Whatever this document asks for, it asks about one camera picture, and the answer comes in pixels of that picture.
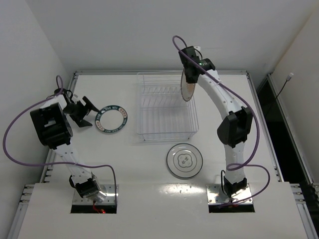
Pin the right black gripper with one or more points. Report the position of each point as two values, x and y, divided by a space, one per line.
189 73

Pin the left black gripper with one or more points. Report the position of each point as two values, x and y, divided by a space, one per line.
81 111

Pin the orange sunburst plate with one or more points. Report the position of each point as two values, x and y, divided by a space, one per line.
187 89

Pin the green rimmed white plate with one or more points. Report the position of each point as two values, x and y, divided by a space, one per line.
111 119

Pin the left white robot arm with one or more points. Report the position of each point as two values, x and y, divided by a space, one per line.
54 130

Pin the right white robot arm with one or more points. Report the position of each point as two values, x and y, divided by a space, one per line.
236 118

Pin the grey rimmed white plate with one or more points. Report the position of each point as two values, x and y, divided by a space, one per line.
184 161

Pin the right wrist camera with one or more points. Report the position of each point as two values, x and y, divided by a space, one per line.
188 55

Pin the clear wire dish rack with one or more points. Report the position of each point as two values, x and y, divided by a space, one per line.
162 115

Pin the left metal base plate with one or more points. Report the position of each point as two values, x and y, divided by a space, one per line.
106 196

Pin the metal base plate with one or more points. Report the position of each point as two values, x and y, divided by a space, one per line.
106 196
215 196

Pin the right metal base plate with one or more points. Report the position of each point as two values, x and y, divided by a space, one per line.
215 196

